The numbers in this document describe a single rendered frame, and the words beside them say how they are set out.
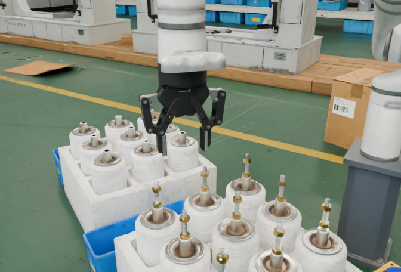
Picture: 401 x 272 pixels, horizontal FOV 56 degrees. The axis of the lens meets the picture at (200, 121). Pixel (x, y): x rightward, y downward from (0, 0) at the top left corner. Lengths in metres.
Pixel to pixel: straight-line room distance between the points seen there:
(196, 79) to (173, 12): 0.10
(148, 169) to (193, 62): 0.62
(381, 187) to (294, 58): 1.69
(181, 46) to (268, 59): 2.16
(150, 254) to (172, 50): 0.45
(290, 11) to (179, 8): 2.15
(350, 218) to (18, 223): 0.99
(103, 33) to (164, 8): 3.29
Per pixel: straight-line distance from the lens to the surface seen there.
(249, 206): 0.91
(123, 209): 1.08
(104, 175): 1.05
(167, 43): 0.55
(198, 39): 0.55
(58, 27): 4.05
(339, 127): 1.80
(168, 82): 0.56
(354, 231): 1.13
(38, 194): 1.48
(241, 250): 0.78
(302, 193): 1.42
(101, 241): 1.07
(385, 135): 1.01
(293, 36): 2.67
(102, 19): 3.83
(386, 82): 0.98
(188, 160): 1.14
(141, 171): 1.10
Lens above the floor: 0.74
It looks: 22 degrees down
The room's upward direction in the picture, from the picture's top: straight up
